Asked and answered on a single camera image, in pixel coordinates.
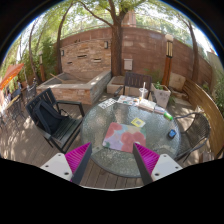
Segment large tree trunk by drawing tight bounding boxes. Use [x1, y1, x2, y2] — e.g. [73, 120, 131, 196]
[109, 13, 124, 78]

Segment patterned magazine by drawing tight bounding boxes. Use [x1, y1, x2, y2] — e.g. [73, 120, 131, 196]
[117, 95, 139, 106]

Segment black backpack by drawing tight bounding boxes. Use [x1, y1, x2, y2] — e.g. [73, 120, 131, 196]
[33, 100, 67, 134]

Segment dark wooden slatted chair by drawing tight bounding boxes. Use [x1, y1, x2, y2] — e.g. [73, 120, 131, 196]
[114, 72, 152, 96]

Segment white cup with straw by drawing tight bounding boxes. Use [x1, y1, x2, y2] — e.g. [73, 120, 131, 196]
[139, 83, 148, 100]

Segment square concrete plant pot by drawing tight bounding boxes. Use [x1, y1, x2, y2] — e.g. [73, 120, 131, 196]
[149, 83, 171, 108]

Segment white paper sheet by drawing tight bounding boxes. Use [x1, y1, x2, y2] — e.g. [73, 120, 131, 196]
[98, 98, 117, 109]

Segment green bottle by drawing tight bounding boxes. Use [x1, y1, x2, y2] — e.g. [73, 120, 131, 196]
[163, 112, 173, 121]

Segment stone raised planter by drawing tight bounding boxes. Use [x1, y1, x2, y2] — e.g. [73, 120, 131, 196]
[37, 70, 111, 105]

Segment stacked books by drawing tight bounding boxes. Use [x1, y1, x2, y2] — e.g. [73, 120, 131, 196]
[138, 99, 156, 111]

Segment round glass patio table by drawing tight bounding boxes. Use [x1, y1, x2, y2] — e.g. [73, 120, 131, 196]
[81, 98, 180, 177]

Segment floral pastel mouse pad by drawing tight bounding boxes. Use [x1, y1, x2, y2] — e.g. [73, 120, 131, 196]
[102, 122, 146, 153]

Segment yellow sticky note pad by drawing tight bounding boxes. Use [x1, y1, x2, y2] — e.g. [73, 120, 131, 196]
[131, 118, 145, 127]

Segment black wicker metal chair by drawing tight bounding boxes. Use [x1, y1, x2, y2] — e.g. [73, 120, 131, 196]
[175, 112, 211, 161]

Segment wooden lamp post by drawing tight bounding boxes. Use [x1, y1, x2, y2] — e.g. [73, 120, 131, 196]
[162, 34, 174, 86]

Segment grey wall utility box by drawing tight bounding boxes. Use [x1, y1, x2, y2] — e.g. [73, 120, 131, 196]
[124, 59, 133, 71]

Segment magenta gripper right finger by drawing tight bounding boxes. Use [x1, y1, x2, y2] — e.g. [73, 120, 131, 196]
[133, 143, 160, 185]

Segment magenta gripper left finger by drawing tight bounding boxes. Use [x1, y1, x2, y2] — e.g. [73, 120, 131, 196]
[65, 142, 92, 185]

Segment orange patio umbrella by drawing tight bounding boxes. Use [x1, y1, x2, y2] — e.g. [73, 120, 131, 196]
[0, 63, 24, 90]

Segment dark green slatted chair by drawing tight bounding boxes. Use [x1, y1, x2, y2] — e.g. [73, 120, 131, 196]
[26, 88, 85, 153]

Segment wooden slatted bench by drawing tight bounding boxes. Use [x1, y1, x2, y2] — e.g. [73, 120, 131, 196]
[183, 79, 224, 156]

